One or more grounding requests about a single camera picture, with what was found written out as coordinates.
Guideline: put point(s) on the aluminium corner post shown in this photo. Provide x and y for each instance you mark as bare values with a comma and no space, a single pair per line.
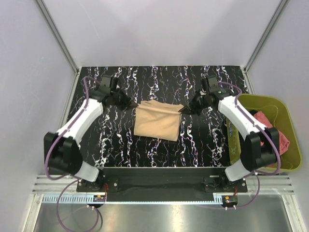
266,33
55,32

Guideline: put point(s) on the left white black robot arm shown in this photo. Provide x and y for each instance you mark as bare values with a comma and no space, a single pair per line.
62,148

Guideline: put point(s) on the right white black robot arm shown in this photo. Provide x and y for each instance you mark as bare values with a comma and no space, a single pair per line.
260,146

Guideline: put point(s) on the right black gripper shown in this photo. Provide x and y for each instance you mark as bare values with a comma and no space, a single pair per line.
187,109

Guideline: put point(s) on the left aluminium corner post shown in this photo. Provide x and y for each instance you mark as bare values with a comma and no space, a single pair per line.
55,32

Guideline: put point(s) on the small controller board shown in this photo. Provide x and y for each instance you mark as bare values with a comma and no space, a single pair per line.
230,199
99,198

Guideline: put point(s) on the right aluminium corner post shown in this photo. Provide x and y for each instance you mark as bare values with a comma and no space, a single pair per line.
266,33

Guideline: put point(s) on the right small controller board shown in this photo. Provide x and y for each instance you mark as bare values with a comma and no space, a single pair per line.
230,199

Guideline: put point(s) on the left small controller board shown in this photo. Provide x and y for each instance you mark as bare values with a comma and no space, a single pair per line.
99,198

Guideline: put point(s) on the beige t shirt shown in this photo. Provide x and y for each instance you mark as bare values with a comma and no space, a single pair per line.
158,120

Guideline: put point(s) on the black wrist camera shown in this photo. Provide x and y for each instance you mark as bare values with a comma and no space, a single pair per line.
210,84
109,83

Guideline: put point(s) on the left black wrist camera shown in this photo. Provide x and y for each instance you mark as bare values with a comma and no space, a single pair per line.
109,83

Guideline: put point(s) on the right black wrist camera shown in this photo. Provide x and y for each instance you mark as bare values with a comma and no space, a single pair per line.
210,84

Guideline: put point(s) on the olive green plastic bin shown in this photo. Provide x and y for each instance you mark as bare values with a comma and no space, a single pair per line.
278,115

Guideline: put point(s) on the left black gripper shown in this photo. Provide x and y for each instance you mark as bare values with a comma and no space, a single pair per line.
127,102

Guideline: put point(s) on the aluminium frame rail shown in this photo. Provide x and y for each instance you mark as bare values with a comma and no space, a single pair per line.
66,191

